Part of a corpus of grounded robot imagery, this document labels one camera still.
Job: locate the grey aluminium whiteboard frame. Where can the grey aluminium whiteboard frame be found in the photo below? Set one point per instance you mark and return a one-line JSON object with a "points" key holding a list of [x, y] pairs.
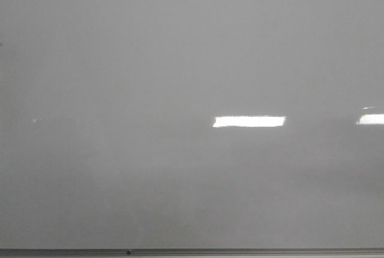
{"points": [[191, 252]]}

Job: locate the white whiteboard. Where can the white whiteboard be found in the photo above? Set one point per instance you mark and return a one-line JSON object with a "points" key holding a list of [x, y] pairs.
{"points": [[191, 123]]}

